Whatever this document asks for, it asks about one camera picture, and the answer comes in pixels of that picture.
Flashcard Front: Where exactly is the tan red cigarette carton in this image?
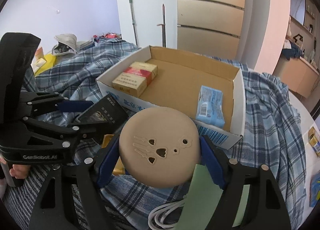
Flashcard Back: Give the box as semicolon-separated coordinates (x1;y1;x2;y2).
112;62;158;97

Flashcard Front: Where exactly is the white cardboard box tray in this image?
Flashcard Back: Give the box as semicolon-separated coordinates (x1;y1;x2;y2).
97;46;246;149

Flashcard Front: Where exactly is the blue label bottle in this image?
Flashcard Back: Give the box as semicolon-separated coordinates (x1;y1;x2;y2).
309;173;320;207

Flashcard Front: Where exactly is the yellow blue cigarette pack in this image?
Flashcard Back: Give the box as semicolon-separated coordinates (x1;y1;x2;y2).
101;134;128;176

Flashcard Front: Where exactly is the gold tin on table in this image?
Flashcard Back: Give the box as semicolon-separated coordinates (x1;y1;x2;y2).
308;127;320;157

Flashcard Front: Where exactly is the bathroom mirror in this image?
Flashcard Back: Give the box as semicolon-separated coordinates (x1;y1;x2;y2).
290;0;306;25

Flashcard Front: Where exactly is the beige bathroom vanity cabinet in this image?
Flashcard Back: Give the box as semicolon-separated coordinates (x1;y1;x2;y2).
273;55;319;99

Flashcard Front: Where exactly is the person's left hand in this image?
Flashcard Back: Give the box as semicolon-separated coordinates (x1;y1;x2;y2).
0;164;30;199

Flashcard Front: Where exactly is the dark blue clothes pile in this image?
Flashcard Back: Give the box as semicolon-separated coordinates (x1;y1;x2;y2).
281;35;304;61

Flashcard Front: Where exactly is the white cable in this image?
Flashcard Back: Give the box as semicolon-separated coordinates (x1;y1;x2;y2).
147;194;188;230

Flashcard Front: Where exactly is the gold three-door refrigerator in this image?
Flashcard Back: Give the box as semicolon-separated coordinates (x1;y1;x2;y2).
177;0;245;60

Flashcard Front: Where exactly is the blue plaid cloth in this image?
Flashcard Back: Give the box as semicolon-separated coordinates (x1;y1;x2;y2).
2;37;309;230

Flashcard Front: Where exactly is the yellow bag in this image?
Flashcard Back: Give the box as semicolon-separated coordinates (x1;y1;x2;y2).
31;47;56;76

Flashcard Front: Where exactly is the open grey white bag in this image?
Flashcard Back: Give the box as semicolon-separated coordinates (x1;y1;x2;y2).
52;34;95;56

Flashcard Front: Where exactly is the pile of red bags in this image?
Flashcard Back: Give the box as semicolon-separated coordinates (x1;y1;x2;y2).
92;32;122;44

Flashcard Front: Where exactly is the round beige puff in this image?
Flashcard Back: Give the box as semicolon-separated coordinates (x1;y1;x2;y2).
119;107;201;188

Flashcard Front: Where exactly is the light blue tissue pack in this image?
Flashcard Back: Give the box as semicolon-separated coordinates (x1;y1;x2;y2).
195;86;225;129

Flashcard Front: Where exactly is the black small box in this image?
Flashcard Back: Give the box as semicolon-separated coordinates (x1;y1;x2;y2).
75;94;129;134

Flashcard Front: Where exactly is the green pouch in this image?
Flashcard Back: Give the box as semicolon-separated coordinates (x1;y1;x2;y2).
172;163;251;230

